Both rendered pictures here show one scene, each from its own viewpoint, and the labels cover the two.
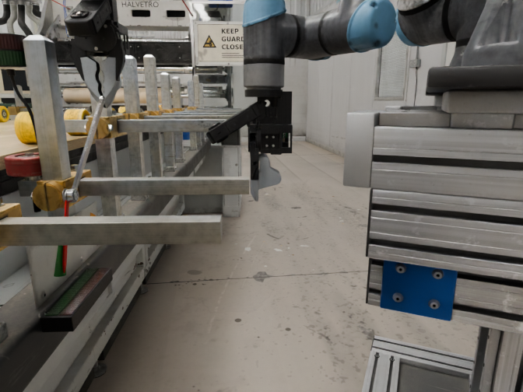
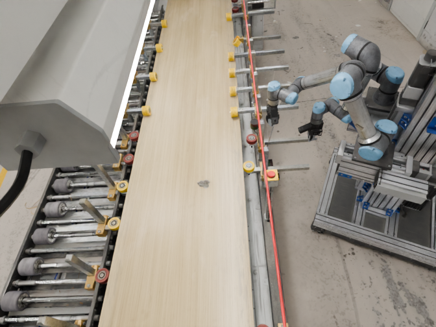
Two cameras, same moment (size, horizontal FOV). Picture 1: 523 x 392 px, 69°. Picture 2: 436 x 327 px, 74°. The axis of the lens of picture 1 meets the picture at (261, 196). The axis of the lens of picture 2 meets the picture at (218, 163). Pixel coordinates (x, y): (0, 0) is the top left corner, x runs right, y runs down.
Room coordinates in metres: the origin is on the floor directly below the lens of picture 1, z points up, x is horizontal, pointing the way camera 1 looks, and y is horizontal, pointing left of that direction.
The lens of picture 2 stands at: (-0.71, 0.48, 2.51)
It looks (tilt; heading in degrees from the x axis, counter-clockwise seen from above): 53 degrees down; 10
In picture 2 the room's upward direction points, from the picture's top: 10 degrees counter-clockwise
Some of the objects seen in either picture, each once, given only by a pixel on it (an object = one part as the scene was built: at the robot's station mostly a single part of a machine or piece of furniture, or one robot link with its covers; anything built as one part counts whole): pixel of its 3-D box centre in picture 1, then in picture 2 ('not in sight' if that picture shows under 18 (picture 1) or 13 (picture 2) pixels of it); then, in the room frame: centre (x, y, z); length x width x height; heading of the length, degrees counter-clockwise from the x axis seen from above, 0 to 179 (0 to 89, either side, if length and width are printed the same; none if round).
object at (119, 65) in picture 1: (111, 55); not in sight; (0.73, 0.27, 1.09); 0.05 x 0.02 x 0.09; 92
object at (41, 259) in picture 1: (71, 246); not in sight; (0.65, 0.35, 0.75); 0.26 x 0.01 x 0.10; 2
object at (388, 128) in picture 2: not in sight; (383, 132); (0.44, -0.30, 1.21); 0.13 x 0.12 x 0.14; 142
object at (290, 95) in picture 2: not in sight; (289, 95); (0.70, 0.20, 1.30); 0.11 x 0.11 x 0.08; 52
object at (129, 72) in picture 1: (135, 138); (255, 96); (1.17, 0.39, 0.89); 0.03 x 0.03 x 0.48; 2
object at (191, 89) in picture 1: (192, 120); (246, 21); (2.42, 0.43, 0.89); 0.03 x 0.03 x 0.48; 2
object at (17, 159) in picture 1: (33, 182); (252, 142); (0.71, 0.44, 0.85); 0.08 x 0.08 x 0.11
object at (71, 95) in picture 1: (140, 96); not in sight; (3.26, 1.01, 1.05); 1.43 x 0.12 x 0.12; 92
